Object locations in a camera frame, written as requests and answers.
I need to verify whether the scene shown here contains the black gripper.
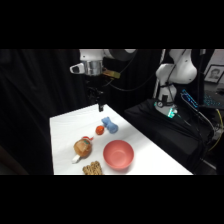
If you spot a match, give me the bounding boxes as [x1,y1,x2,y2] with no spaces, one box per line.
[84,74,107,112]

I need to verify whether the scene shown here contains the red ball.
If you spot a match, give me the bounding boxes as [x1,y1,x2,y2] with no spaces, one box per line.
[95,125,105,136]

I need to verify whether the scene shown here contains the pink bowl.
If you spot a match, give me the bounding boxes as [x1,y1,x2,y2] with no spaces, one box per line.
[102,139,135,171]

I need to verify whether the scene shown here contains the brown plush toy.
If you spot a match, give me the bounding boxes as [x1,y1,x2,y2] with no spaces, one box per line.
[71,135,95,165]

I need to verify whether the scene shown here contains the black curtain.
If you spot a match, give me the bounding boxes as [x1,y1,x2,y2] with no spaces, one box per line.
[0,49,158,176]

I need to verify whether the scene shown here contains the brown pretzel-pattern toy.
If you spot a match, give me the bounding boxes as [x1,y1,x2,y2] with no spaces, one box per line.
[82,160,104,176]

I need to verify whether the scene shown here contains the black cloth-covered stand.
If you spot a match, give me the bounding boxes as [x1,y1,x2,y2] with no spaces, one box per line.
[124,98,215,175]

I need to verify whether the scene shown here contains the blue-lit device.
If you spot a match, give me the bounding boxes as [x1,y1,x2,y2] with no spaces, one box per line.
[180,88,201,111]

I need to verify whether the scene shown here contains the teal-lit keyboard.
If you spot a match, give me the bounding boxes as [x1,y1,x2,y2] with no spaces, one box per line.
[202,94,224,110]

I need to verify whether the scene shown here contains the framed portrait picture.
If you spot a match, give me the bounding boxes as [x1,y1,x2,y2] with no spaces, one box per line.
[203,64,224,84]

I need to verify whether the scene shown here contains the tan wrist camera mount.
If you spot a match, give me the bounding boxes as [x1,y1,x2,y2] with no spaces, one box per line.
[102,68,121,80]

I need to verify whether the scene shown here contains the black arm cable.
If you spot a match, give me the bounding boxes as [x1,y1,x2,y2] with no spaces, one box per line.
[105,71,158,93]

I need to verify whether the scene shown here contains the yellow cable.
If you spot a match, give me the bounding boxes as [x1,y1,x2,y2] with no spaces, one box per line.
[208,108,224,152]

